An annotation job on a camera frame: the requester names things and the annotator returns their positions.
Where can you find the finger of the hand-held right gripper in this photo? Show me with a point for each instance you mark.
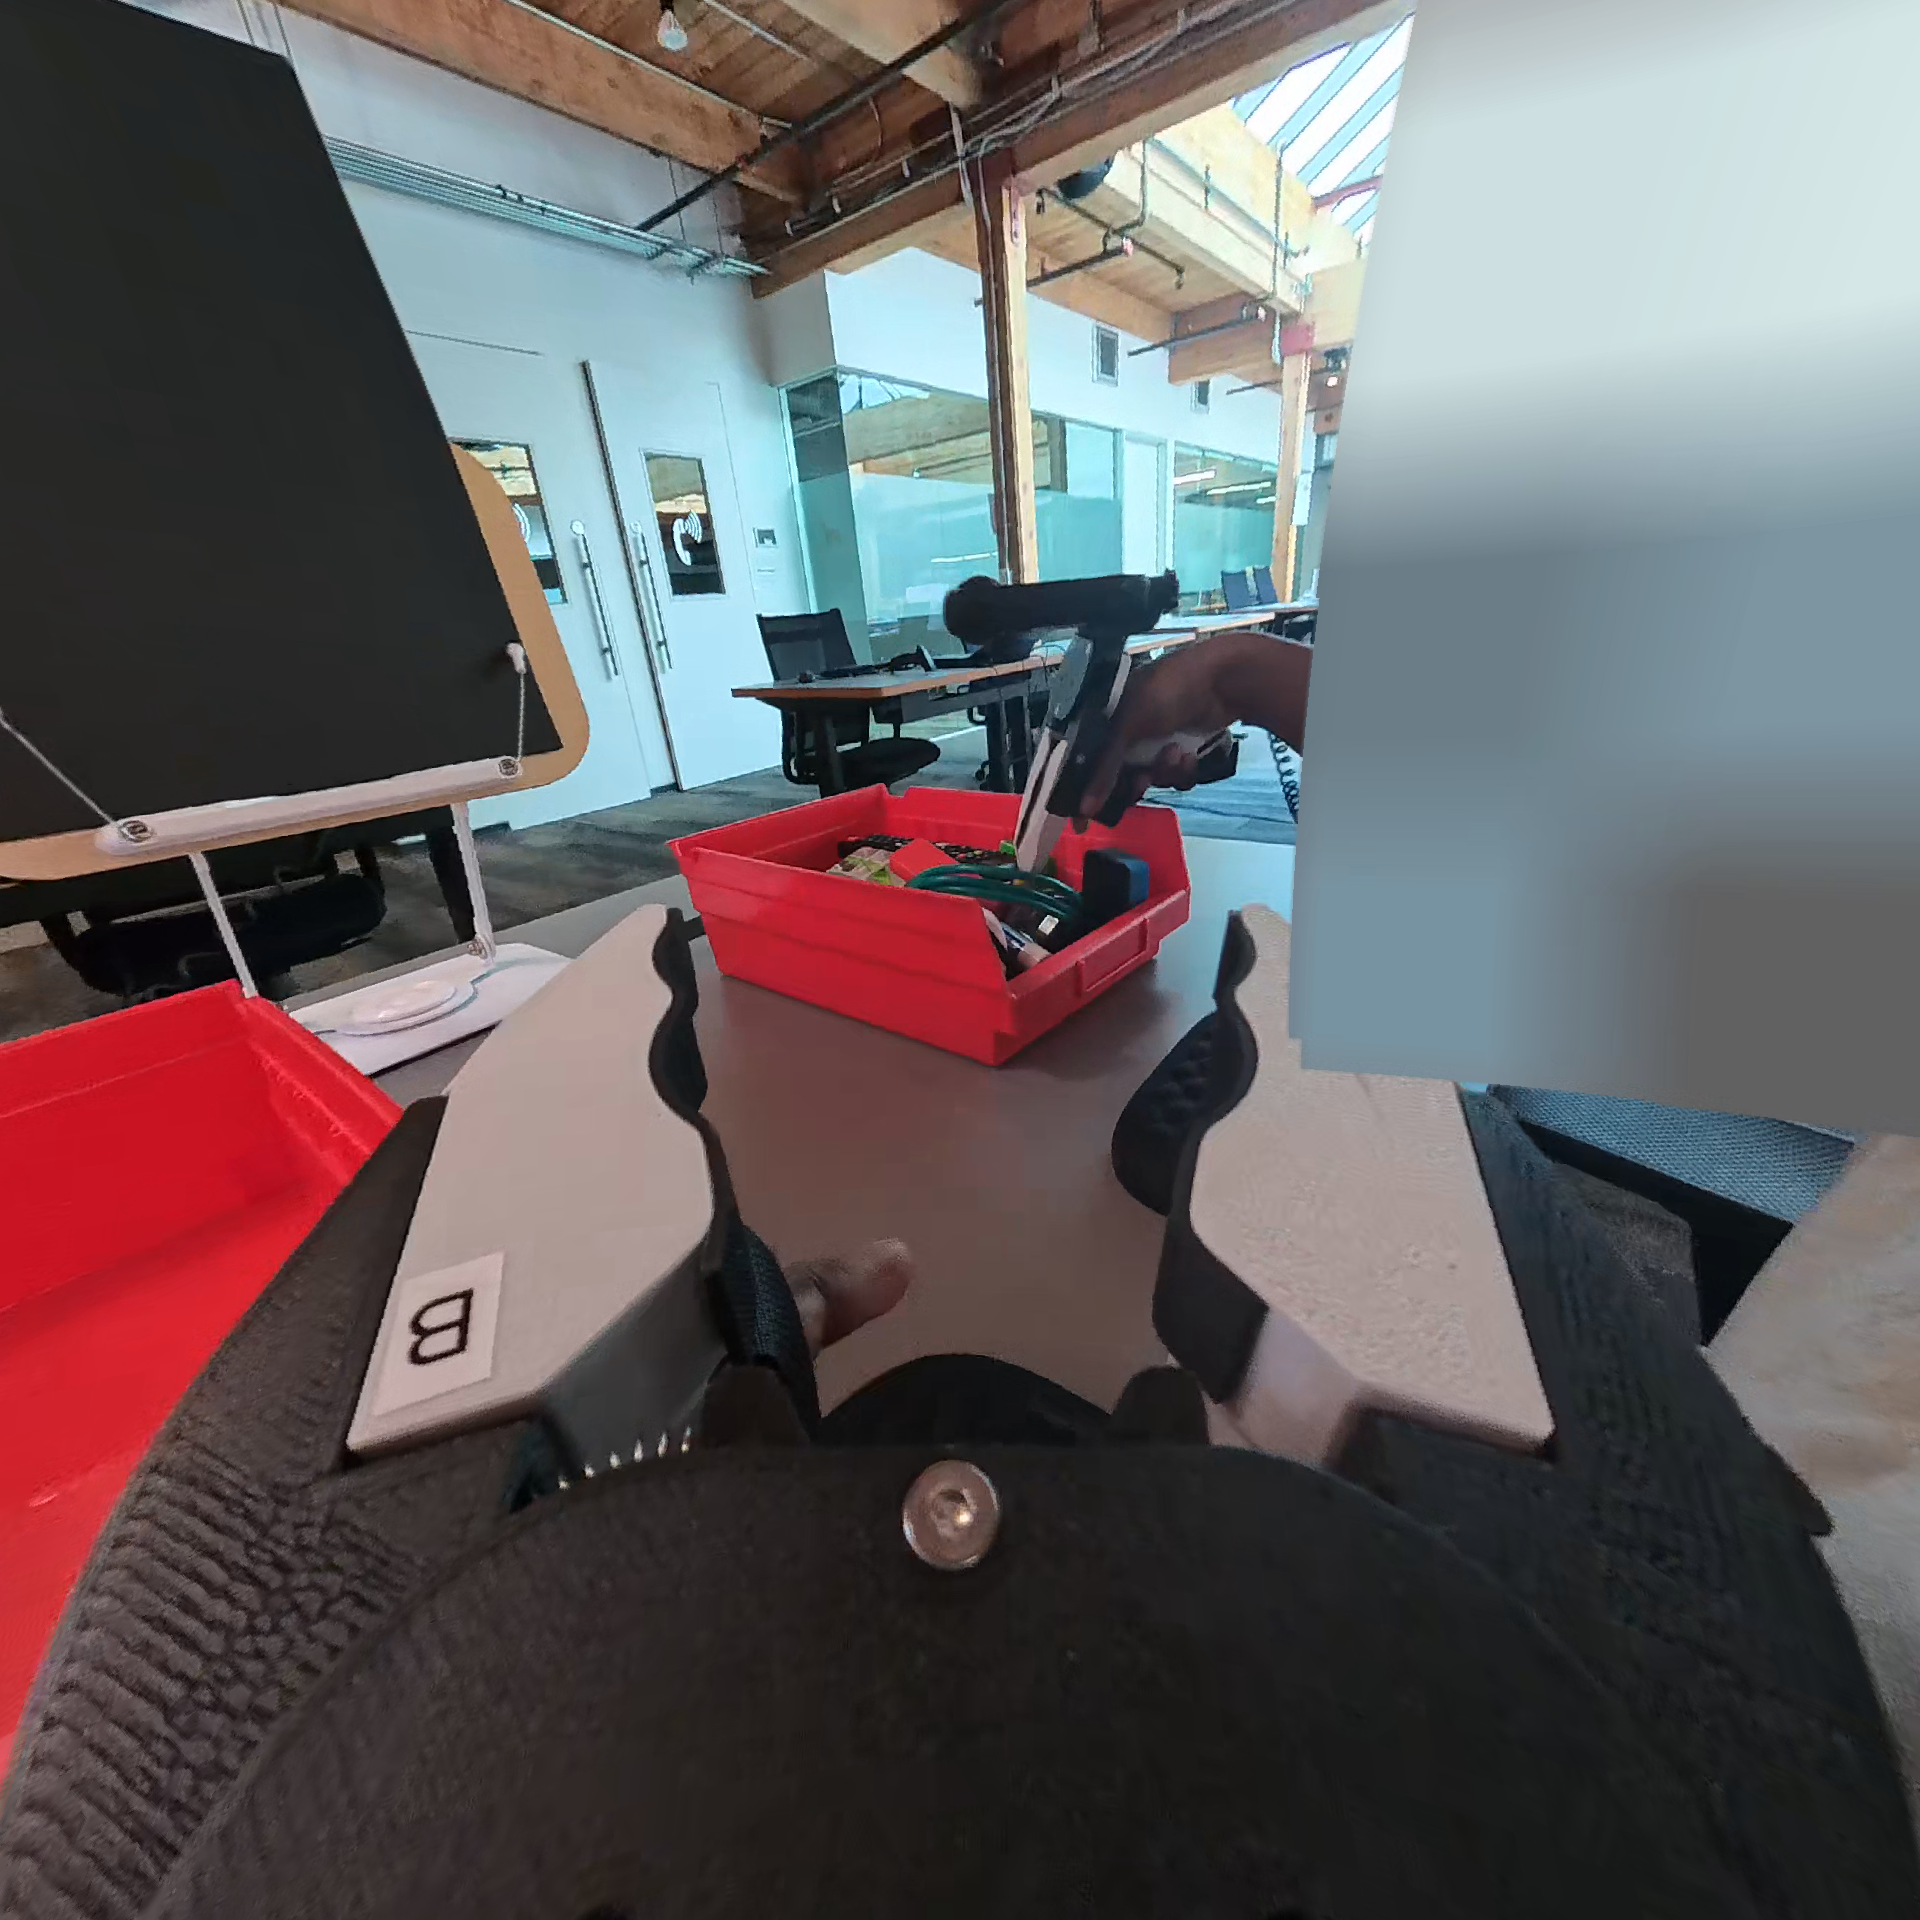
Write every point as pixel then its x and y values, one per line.
pixel 1055 781
pixel 1106 698

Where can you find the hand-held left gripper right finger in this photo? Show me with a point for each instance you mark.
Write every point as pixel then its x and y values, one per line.
pixel 1351 1200

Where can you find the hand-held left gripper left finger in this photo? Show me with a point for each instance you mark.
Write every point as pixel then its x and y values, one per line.
pixel 571 1170

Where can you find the red plastic bin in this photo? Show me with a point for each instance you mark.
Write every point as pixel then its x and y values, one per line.
pixel 121 1200
pixel 870 961

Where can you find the person's right hand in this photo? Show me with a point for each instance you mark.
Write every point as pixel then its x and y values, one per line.
pixel 1215 691

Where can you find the person's left hand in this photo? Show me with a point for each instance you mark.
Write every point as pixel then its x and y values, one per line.
pixel 854 1283

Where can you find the black and blue block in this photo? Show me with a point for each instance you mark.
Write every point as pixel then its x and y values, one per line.
pixel 1118 884

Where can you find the small green box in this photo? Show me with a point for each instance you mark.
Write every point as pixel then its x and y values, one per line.
pixel 870 866

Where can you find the wooden top office desk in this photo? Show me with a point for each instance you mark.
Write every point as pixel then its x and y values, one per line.
pixel 854 687

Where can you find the white tablet stand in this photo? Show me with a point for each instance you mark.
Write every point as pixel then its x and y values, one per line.
pixel 420 1005

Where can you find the grey mesh chair seat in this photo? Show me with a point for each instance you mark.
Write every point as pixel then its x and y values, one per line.
pixel 1680 1148

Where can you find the hanging light bulb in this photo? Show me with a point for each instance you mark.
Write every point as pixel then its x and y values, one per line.
pixel 674 26

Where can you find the wooden support post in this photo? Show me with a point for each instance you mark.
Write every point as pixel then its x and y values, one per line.
pixel 1009 374

